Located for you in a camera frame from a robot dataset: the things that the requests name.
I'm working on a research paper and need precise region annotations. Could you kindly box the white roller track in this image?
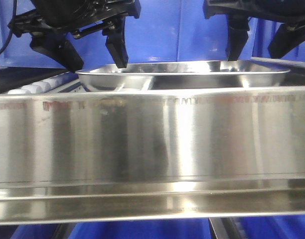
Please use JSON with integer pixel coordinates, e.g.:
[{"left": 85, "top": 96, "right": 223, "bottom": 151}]
[{"left": 6, "top": 73, "right": 78, "bottom": 95}]

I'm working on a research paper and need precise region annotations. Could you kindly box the small silver steel tray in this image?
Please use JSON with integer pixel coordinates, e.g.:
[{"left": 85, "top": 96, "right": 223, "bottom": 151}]
[{"left": 77, "top": 60, "right": 290, "bottom": 92}]

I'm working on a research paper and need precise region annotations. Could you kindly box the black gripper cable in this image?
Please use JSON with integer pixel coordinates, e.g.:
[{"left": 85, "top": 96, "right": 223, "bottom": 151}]
[{"left": 0, "top": 0, "right": 18, "bottom": 60}]

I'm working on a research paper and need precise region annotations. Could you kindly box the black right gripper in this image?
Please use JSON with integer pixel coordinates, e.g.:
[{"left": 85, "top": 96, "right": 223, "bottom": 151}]
[{"left": 203, "top": 0, "right": 305, "bottom": 61}]

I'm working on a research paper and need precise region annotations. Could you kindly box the blue plastic bin at right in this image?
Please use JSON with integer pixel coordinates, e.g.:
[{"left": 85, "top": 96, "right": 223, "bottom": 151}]
[{"left": 253, "top": 19, "right": 305, "bottom": 62}]

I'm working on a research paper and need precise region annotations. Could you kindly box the large blue plastic bin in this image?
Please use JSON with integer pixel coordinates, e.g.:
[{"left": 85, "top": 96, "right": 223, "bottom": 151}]
[{"left": 0, "top": 0, "right": 258, "bottom": 69}]

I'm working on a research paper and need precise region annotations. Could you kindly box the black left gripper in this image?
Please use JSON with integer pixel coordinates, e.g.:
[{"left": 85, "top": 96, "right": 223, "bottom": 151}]
[{"left": 8, "top": 0, "right": 141, "bottom": 72}]

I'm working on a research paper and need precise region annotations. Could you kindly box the stainless steel shelf front rail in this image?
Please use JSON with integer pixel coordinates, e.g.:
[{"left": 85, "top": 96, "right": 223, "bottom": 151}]
[{"left": 0, "top": 86, "right": 305, "bottom": 225}]

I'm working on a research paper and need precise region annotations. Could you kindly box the lower blue plastic bin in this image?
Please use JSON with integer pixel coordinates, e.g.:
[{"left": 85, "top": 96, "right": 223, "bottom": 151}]
[{"left": 8, "top": 219, "right": 211, "bottom": 239}]

